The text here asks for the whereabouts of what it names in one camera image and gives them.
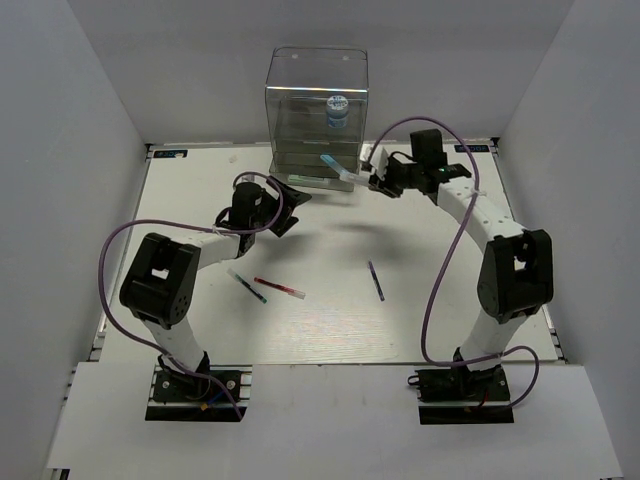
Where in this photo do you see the clear acrylic drawer organizer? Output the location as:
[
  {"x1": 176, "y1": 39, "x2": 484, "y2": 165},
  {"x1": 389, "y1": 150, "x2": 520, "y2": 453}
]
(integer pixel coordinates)
[{"x1": 265, "y1": 46, "x2": 369, "y2": 192}]

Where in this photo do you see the green gel pen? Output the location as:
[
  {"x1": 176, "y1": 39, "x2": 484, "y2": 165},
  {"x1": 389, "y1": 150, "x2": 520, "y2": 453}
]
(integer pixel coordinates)
[{"x1": 227, "y1": 268, "x2": 268, "y2": 304}]

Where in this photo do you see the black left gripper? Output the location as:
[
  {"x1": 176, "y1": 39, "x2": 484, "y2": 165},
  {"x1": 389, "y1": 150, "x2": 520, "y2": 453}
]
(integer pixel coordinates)
[{"x1": 250, "y1": 176, "x2": 311, "y2": 237}]

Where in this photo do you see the purple gel pen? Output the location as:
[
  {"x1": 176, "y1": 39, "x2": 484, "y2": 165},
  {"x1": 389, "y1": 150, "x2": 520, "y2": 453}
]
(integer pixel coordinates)
[{"x1": 367, "y1": 260, "x2": 385, "y2": 302}]

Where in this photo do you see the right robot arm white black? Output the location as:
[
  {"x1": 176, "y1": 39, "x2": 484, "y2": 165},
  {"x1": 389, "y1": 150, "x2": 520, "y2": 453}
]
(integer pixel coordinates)
[{"x1": 364, "y1": 129, "x2": 554, "y2": 399}]

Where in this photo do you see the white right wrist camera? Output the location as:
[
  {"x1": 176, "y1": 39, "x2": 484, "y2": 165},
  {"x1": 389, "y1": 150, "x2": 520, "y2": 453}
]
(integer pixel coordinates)
[{"x1": 361, "y1": 145, "x2": 389, "y2": 180}]

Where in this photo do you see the red gel pen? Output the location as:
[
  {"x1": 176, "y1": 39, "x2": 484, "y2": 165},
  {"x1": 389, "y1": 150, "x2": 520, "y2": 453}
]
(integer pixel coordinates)
[{"x1": 254, "y1": 277, "x2": 306, "y2": 300}]

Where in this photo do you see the cleaning gel jar blue label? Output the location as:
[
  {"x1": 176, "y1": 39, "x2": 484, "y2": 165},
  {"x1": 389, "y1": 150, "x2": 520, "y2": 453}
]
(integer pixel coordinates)
[{"x1": 325, "y1": 95, "x2": 349, "y2": 129}]

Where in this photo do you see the green highlighter marker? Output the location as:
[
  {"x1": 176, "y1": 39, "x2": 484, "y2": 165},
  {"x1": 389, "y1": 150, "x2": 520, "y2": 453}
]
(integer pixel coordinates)
[{"x1": 287, "y1": 174, "x2": 331, "y2": 186}]

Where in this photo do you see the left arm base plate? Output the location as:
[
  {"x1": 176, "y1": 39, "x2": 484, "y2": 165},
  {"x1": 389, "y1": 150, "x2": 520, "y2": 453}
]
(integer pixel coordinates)
[{"x1": 145, "y1": 366, "x2": 252, "y2": 423}]

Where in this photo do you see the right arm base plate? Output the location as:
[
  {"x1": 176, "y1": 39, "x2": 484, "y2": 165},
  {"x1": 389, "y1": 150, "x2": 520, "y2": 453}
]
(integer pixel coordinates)
[{"x1": 407, "y1": 366, "x2": 514, "y2": 426}]

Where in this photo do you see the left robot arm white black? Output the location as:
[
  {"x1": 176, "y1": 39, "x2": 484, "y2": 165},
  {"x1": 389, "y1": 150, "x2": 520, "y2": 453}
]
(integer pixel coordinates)
[{"x1": 119, "y1": 176, "x2": 312, "y2": 399}]

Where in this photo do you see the blue highlighter marker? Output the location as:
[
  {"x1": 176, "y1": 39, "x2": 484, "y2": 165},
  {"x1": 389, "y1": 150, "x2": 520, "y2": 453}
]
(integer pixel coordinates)
[{"x1": 320, "y1": 154, "x2": 369, "y2": 186}]

